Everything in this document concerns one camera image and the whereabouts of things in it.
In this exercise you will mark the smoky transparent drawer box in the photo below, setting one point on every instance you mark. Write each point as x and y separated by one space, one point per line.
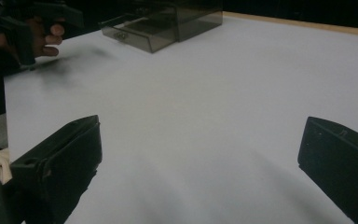
195 17

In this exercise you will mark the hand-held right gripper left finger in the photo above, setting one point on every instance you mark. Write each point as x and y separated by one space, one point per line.
65 161

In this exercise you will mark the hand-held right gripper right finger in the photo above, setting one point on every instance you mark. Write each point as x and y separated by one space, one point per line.
341 161

